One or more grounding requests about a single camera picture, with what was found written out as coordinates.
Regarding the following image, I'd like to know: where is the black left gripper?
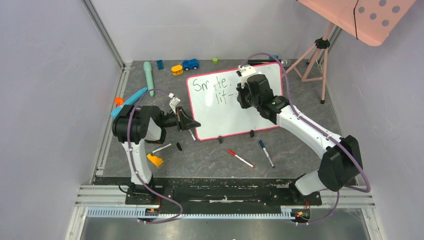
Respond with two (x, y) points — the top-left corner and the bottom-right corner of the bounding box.
(159, 106), (201, 132)

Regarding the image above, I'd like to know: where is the black marker cap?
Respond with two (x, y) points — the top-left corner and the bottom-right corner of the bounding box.
(176, 142), (183, 151)

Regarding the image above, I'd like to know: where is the pink framed whiteboard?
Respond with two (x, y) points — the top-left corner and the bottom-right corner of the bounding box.
(186, 68), (276, 141)

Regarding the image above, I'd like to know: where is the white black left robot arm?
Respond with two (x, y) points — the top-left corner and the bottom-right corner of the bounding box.
(112, 105), (201, 204)

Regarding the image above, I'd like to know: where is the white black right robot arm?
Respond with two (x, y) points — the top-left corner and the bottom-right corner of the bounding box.
(236, 73), (364, 204)

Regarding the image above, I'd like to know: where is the purple capped white marker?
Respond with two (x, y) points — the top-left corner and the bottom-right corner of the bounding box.
(188, 129), (197, 142)

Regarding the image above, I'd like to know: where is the green capped white marker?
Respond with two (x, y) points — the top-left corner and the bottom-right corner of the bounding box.
(148, 142), (173, 155)

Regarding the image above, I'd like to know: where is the black cylinder object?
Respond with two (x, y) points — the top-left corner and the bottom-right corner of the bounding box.
(247, 59), (281, 66)

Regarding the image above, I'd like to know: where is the clear round ball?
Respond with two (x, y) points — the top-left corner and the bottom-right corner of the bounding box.
(280, 58), (292, 68)

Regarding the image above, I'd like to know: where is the blue capped white marker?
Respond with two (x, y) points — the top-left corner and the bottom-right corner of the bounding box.
(258, 139), (276, 169)

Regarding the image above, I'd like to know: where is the yellow plastic wedge piece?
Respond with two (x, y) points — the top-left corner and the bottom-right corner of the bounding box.
(146, 153), (164, 168)

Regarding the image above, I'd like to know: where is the pink tripod stand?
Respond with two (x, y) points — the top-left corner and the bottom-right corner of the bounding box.
(284, 22), (335, 105)

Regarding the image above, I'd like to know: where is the red capped white marker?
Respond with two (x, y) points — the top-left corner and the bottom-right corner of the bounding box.
(227, 149), (255, 169)

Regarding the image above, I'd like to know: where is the yellow toy piece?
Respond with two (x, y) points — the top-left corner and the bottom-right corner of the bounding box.
(171, 64), (184, 76)

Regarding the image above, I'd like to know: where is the blue toy car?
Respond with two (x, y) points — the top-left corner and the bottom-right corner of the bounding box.
(182, 58), (200, 71)

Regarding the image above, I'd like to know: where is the blue toy stick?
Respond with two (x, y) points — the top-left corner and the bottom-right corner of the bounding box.
(110, 87), (148, 118)

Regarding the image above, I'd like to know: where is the small dark blue block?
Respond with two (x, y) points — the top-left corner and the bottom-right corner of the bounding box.
(156, 60), (165, 70)

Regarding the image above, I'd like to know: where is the mint green toy stick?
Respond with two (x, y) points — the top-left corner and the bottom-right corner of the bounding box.
(143, 61), (154, 90)

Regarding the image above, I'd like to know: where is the small orange toy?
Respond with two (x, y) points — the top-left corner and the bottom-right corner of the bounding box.
(114, 97), (125, 107)

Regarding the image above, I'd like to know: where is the pink perforated panel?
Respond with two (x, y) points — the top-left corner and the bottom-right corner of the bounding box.
(299, 0), (416, 47)

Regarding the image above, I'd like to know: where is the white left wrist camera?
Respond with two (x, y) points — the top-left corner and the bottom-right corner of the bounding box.
(168, 92), (181, 114)

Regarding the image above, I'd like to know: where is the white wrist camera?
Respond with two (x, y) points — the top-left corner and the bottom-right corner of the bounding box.
(236, 65), (258, 89)
(168, 92), (181, 114)

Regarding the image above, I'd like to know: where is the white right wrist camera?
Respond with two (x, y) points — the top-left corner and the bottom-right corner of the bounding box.
(236, 65), (258, 89)

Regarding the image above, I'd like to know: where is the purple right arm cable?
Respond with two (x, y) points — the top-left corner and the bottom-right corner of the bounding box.
(240, 52), (372, 226)

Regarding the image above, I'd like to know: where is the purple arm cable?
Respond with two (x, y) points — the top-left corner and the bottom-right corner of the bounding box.
(125, 88), (184, 225)
(240, 52), (372, 226)

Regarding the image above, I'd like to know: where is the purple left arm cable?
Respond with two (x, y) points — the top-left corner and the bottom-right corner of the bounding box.
(125, 88), (184, 225)

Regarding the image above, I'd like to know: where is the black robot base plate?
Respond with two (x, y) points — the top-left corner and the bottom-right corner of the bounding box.
(125, 177), (322, 215)

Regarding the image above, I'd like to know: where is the white toothed cable rail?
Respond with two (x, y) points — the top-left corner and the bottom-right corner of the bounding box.
(86, 206), (295, 220)

